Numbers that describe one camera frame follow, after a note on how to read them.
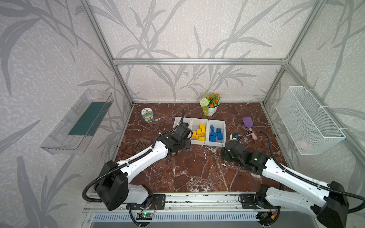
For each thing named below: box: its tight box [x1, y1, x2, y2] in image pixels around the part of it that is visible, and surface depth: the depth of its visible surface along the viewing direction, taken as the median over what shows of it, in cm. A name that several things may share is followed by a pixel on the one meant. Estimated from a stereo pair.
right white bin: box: [206, 119, 227, 148], surface depth 101 cm
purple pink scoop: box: [242, 116, 258, 141], surface depth 110 cm
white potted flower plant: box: [199, 93, 222, 117], surface depth 104 cm
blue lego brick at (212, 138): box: [209, 135, 217, 143], surface depth 98 cm
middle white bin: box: [201, 118, 209, 146], surface depth 96 cm
